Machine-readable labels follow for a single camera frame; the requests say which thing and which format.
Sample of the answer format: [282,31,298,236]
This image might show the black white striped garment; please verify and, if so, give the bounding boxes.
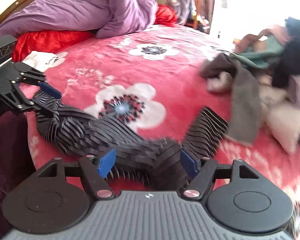
[34,91,228,190]

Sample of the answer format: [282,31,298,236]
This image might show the maroon velvet sleeve forearm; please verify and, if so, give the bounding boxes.
[0,112,36,239]

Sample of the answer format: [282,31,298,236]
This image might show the wooden chair with clothes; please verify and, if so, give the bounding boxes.
[166,0,210,31]

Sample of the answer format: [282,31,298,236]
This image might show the white printed cloth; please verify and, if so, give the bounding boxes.
[22,51,68,72]

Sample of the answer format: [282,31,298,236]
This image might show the red satin bedding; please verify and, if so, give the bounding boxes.
[12,4,177,62]

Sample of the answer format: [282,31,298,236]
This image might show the grey brown garment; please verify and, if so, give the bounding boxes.
[199,53,261,145]

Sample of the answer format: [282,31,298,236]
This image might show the pink floral bed blanket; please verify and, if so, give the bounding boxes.
[19,23,300,240]

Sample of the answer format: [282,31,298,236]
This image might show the purple duvet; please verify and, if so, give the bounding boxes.
[0,0,158,39]

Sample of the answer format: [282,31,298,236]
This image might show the pale pink garment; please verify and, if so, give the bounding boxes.
[221,25,300,154]

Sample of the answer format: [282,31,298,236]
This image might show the teal green garment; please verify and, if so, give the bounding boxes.
[230,35,284,69]

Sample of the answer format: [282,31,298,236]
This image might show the black garment on pile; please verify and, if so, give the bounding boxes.
[272,17,300,88]

